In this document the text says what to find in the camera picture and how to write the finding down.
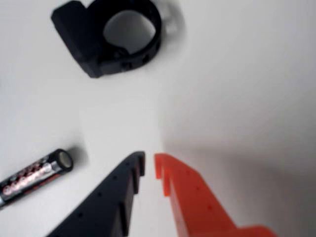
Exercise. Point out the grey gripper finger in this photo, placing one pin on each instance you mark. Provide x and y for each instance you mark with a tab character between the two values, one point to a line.
103	209

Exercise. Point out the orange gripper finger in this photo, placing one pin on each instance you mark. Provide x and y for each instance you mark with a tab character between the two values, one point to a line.
195	205

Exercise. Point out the black AAA battery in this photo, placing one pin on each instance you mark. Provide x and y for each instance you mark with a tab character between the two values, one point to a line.
32	177

